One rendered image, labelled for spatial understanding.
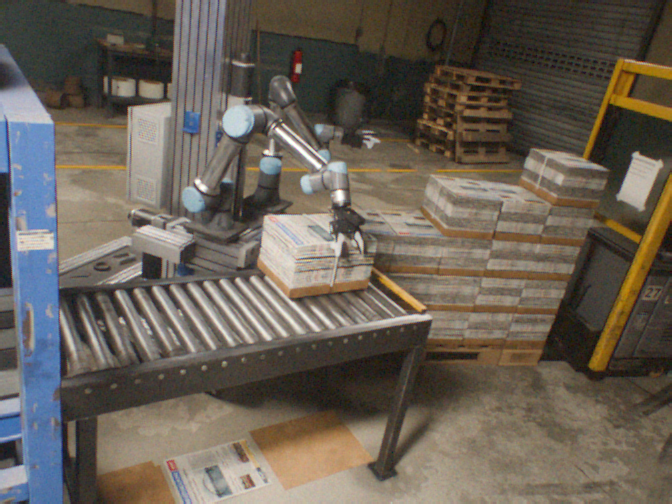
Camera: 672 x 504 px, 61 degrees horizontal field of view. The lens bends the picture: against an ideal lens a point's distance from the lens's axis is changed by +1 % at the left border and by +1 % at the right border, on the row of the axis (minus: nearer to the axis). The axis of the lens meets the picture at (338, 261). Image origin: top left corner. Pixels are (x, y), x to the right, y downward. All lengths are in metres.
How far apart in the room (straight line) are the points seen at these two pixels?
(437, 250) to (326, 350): 1.29
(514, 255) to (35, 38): 7.02
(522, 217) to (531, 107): 7.86
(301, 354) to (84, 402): 0.68
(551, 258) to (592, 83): 7.12
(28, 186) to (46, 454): 0.66
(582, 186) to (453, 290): 0.90
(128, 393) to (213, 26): 1.64
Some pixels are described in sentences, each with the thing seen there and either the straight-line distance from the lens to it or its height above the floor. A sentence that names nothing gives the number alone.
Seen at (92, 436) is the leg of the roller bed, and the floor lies 0.61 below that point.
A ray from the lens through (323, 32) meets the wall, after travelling 10.17.
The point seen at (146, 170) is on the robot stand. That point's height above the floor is 0.95.
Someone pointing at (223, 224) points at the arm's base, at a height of 0.85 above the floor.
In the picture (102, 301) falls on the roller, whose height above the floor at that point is 0.80.
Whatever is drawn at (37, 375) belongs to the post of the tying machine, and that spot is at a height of 1.00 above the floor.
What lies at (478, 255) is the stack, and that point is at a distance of 3.25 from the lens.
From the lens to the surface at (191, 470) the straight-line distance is 2.57.
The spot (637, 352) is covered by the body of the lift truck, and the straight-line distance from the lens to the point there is 4.10.
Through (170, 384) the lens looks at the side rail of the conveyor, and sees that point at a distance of 1.79.
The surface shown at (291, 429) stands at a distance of 2.80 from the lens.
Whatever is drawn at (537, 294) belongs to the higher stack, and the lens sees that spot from 3.58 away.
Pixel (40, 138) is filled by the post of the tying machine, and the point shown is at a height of 1.52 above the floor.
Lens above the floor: 1.83
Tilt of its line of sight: 24 degrees down
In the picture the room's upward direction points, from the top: 11 degrees clockwise
